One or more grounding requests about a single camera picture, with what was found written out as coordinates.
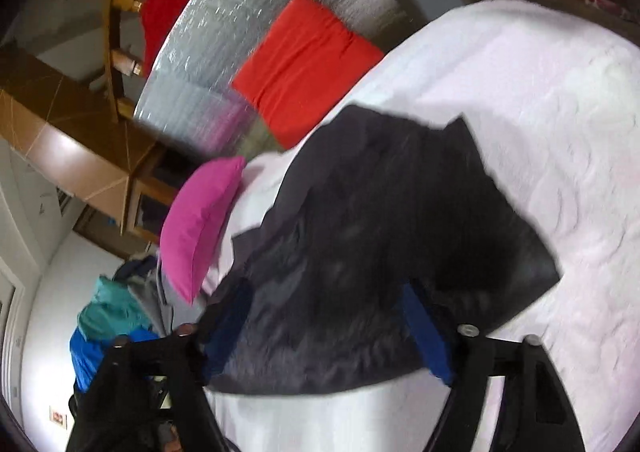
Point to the pink pillow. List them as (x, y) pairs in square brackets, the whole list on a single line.
[(200, 227)]

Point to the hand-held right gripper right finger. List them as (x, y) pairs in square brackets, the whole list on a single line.
[(430, 337)]

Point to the red pillow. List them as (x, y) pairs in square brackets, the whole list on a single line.
[(305, 67)]

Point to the white bed cover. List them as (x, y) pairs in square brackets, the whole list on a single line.
[(540, 142)]

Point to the teal garment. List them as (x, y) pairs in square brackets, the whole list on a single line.
[(107, 309)]

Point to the black quilted jacket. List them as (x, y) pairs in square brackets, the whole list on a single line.
[(360, 242)]

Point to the white door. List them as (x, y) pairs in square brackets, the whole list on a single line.
[(10, 302)]

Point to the blue garment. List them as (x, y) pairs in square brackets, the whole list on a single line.
[(90, 357)]

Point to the grey garment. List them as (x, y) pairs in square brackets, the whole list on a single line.
[(150, 287)]

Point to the wooden cabinet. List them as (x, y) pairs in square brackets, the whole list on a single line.
[(85, 147)]

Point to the silver foil sheet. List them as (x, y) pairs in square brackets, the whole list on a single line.
[(260, 42)]

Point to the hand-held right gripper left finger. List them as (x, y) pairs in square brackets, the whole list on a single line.
[(150, 382)]

